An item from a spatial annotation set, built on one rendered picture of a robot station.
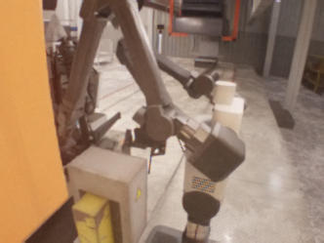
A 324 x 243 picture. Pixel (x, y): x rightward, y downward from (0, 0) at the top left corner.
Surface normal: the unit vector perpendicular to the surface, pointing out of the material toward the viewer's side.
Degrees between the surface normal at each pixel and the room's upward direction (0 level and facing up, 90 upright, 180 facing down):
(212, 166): 90
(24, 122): 90
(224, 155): 90
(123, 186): 90
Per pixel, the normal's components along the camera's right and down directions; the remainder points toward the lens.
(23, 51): 0.94, 0.16
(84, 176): -0.33, 0.36
